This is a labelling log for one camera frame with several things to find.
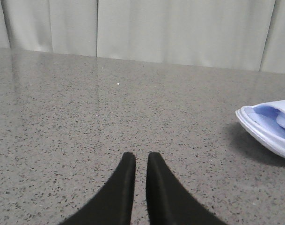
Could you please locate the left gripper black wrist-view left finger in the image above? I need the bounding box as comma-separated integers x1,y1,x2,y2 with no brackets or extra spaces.
61,152,135,225

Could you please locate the blue slipper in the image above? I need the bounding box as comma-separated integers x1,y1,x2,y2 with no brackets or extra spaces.
235,100,285,158

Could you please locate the left gripper black right finger at image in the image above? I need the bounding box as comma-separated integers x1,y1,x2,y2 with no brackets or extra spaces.
146,152,225,225

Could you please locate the beige curtain backdrop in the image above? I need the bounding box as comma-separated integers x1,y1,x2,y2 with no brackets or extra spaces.
0,0,285,73

